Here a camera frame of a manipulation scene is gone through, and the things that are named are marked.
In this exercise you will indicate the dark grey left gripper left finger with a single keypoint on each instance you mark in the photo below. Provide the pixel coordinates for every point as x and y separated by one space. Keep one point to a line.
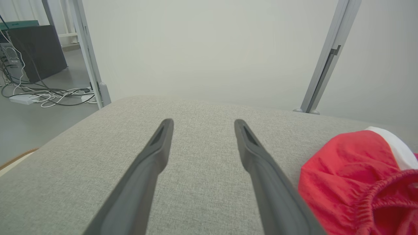
130 202

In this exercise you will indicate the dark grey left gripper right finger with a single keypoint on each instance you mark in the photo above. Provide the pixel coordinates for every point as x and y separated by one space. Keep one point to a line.
277 209

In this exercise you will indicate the red white-trimmed shorts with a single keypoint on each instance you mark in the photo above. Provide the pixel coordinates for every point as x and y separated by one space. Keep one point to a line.
346 169

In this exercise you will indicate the grey fabric sofa seat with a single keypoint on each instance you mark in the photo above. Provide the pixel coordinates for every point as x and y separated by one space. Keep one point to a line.
202 195

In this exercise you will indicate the white plug adapter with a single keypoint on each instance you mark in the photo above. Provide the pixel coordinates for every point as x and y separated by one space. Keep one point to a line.
87 97

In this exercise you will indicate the white power strip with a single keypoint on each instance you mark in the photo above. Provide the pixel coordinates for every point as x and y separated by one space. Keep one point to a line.
21 99

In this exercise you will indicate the dark grey cabinet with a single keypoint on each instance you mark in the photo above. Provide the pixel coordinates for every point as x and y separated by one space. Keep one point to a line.
42 52

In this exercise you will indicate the grey computer tower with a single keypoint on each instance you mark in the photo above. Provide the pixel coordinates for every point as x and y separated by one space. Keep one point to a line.
11 58

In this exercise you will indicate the teal board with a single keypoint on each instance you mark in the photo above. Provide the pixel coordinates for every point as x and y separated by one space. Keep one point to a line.
19 24

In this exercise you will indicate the grey metal partition post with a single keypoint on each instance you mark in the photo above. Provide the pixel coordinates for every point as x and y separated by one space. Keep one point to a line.
88 58
326 58

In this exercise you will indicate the white shelf frame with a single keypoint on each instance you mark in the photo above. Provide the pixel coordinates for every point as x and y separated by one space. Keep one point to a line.
67 34

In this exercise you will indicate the grey metal frame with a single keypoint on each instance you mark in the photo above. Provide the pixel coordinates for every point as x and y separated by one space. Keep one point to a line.
47 9

